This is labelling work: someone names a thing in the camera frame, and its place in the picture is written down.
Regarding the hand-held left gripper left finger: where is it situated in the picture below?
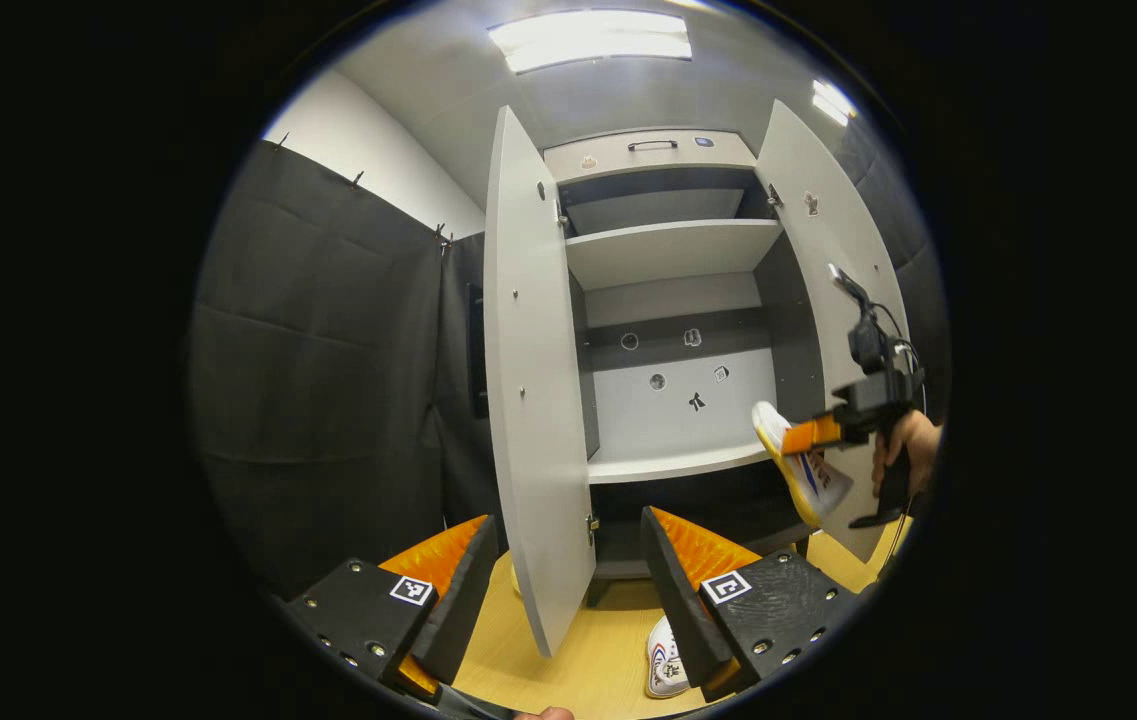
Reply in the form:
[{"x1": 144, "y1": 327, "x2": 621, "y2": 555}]
[{"x1": 283, "y1": 515, "x2": 499, "y2": 701}]

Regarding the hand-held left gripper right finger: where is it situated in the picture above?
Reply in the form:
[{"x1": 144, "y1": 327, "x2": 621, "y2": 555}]
[{"x1": 640, "y1": 506, "x2": 864, "y2": 701}]

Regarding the white shoe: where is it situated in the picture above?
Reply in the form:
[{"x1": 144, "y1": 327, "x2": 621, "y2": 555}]
[
  {"x1": 751, "y1": 401, "x2": 854, "y2": 528},
  {"x1": 645, "y1": 615, "x2": 692, "y2": 699}
]

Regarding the grey shoe cabinet door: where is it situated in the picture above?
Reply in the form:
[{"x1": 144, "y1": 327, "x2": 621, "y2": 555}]
[
  {"x1": 483, "y1": 105, "x2": 597, "y2": 658},
  {"x1": 755, "y1": 98, "x2": 914, "y2": 563}
]

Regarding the grey shoe cabinet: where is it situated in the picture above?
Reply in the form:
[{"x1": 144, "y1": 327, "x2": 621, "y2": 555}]
[{"x1": 543, "y1": 130, "x2": 829, "y2": 609}]

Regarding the black backdrop cloth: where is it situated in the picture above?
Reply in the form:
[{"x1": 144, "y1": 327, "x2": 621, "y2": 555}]
[{"x1": 190, "y1": 140, "x2": 949, "y2": 601}]

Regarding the small ceiling light panel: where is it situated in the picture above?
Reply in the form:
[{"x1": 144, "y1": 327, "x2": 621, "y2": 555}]
[{"x1": 811, "y1": 78, "x2": 859, "y2": 128}]

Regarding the large ceiling light panel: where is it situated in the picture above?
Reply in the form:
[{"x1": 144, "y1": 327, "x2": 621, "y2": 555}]
[{"x1": 488, "y1": 10, "x2": 694, "y2": 74}]

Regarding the black door handle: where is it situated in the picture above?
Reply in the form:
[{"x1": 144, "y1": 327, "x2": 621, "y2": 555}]
[{"x1": 468, "y1": 283, "x2": 489, "y2": 419}]

